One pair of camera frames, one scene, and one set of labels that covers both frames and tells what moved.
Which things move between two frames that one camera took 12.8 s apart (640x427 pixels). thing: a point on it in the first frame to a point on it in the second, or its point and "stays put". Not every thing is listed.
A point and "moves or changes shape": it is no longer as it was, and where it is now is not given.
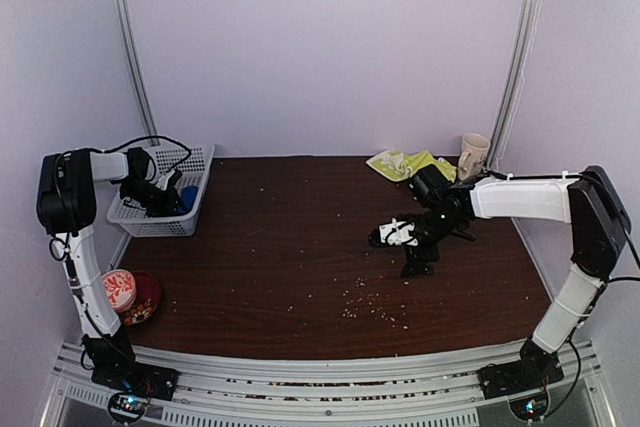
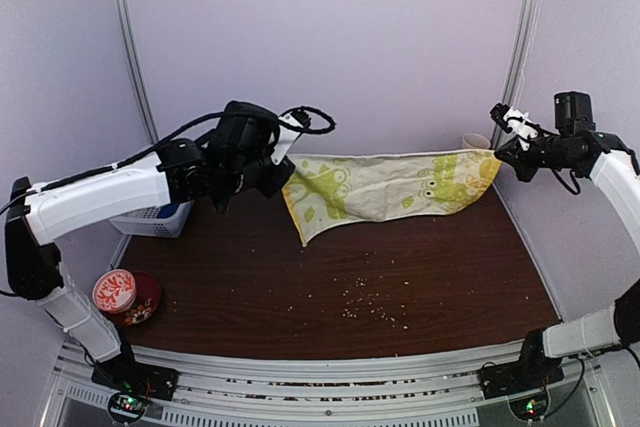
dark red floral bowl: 148,294 stays put
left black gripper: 168,206 to 272,187
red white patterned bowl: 120,289 stays put
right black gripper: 412,267 to 525,171
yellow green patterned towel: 396,165 moves or changes shape
